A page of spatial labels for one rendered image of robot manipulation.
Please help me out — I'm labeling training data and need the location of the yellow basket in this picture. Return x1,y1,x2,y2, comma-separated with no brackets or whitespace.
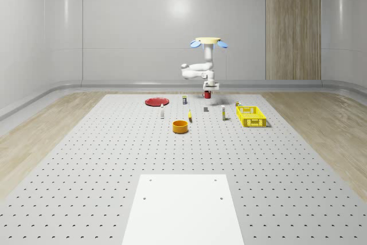
235,105,267,128

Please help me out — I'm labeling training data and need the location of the drone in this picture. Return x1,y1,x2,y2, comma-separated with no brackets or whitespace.
190,36,229,49

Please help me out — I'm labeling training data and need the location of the yellow bowl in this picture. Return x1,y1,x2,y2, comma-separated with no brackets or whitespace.
172,120,189,135

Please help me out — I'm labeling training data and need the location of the red plate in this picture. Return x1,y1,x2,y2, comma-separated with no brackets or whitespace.
145,96,171,108

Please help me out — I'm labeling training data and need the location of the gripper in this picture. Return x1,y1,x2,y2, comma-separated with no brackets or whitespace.
202,81,221,94

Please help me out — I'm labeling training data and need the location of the white board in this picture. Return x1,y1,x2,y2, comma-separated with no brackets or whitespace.
121,173,245,245

